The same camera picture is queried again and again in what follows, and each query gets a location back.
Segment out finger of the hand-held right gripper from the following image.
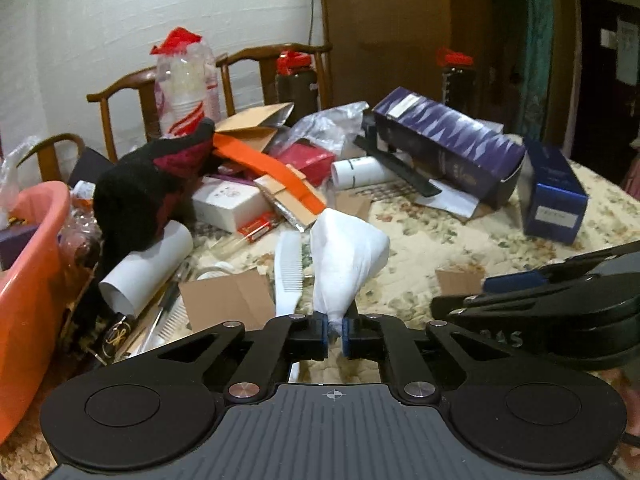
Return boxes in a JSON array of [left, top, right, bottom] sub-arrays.
[[431, 271, 640, 317], [484, 241, 640, 294]]

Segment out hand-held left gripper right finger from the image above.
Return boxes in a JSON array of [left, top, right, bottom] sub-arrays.
[[343, 313, 552, 406]]

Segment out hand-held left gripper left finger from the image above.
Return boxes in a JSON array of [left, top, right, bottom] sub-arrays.
[[114, 311, 333, 405]]

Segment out white cloth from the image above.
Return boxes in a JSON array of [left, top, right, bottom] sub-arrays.
[[310, 208, 391, 342]]

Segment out black comb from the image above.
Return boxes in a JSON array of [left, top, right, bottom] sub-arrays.
[[354, 134, 444, 197]]

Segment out pink plastic basin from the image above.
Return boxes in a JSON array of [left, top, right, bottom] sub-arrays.
[[0, 180, 74, 442]]

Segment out floral cloth covered desktop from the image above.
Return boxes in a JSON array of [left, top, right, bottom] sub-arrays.
[[0, 132, 640, 480]]

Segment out small cardboard piece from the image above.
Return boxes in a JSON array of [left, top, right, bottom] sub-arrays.
[[336, 192, 374, 222], [435, 266, 489, 297]]

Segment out white comb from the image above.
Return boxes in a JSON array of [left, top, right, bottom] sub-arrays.
[[274, 230, 305, 317]]

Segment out person's leg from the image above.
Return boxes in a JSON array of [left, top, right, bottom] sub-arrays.
[[611, 367, 640, 468]]

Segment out dark blue box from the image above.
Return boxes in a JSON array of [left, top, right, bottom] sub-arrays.
[[520, 139, 589, 246]]

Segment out white paper sheet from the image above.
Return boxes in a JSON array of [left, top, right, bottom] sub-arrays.
[[415, 182, 482, 219]]

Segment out large cardboard piece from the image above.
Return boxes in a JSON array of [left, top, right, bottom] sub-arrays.
[[179, 271, 277, 334]]

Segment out red slim packet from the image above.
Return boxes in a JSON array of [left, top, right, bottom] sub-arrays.
[[237, 212, 276, 239]]

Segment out large purple patterned box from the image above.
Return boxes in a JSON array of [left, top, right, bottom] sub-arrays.
[[372, 86, 527, 210]]

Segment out white socket box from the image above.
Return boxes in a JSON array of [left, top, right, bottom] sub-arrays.
[[192, 175, 266, 234]]

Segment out black pen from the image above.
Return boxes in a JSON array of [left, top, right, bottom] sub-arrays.
[[144, 260, 191, 352]]

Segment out white cylindrical tube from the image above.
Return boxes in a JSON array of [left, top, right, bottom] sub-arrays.
[[331, 156, 399, 191]]

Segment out rolled white paper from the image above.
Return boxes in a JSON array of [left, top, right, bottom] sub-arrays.
[[98, 220, 195, 317]]

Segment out clear plastic wrapper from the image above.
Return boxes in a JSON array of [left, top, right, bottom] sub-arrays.
[[267, 101, 371, 172]]

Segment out dark bottle red cap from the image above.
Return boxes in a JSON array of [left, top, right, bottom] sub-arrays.
[[275, 50, 319, 117], [436, 47, 477, 117]]

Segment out brown paper envelope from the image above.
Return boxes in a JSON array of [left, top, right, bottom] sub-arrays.
[[215, 102, 295, 134]]

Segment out black and red garment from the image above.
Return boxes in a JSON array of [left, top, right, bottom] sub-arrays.
[[75, 117, 217, 352]]

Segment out teal hanging cloth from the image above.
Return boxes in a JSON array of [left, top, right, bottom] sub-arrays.
[[502, 0, 556, 137]]

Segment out wooden door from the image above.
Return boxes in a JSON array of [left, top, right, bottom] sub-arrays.
[[320, 0, 497, 112]]

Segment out bag of paper cups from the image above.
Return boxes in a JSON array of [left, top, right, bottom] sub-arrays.
[[151, 27, 221, 139]]

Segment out dark purple box lid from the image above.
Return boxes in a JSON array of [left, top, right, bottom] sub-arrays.
[[67, 146, 114, 189]]

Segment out wooden slat-back chair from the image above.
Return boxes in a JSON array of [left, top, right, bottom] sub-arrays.
[[86, 42, 334, 162]]

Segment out purple barcode box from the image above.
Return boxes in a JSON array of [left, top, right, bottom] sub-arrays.
[[0, 224, 42, 272]]

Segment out round-back wooden chair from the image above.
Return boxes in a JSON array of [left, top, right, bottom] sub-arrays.
[[17, 132, 86, 184]]

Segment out crumpled clear plastic bag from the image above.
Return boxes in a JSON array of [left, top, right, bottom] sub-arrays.
[[0, 135, 39, 222]]

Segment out orange strap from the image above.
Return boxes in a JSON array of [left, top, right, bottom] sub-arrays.
[[212, 132, 327, 217]]

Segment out wall cable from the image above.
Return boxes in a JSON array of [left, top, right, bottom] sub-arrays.
[[306, 0, 322, 47]]

